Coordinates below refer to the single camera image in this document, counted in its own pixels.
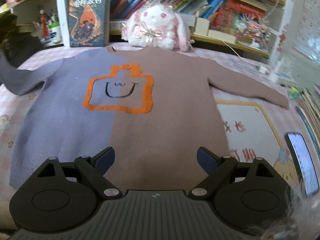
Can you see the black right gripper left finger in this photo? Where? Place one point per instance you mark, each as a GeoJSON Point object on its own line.
{"type": "Point", "coordinates": [60, 196]}

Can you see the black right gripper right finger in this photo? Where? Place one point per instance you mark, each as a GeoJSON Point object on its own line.
{"type": "Point", "coordinates": [241, 194]}

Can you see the purple and brown knit sweater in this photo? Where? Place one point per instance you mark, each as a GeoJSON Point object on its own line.
{"type": "Point", "coordinates": [154, 106]}

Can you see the dark clothes pile on chair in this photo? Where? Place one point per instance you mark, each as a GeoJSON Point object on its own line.
{"type": "Point", "coordinates": [19, 41]}

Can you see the black smartphone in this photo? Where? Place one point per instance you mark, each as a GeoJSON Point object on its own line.
{"type": "Point", "coordinates": [303, 162]}

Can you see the white pen holder tub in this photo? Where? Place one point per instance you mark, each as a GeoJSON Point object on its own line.
{"type": "Point", "coordinates": [55, 32]}

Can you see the pink flower bouquet decoration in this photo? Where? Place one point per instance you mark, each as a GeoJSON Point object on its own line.
{"type": "Point", "coordinates": [255, 29]}

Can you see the white small storage box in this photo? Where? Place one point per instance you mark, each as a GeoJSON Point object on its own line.
{"type": "Point", "coordinates": [201, 26]}

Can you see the red tassel ornament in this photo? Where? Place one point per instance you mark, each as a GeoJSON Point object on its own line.
{"type": "Point", "coordinates": [43, 18]}

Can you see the Harry Potter book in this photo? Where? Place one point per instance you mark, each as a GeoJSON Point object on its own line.
{"type": "Point", "coordinates": [88, 23]}

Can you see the white pink plush bunny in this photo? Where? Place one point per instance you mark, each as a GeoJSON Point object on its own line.
{"type": "Point", "coordinates": [157, 25]}

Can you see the white shelf post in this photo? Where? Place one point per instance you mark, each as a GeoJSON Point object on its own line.
{"type": "Point", "coordinates": [62, 10]}

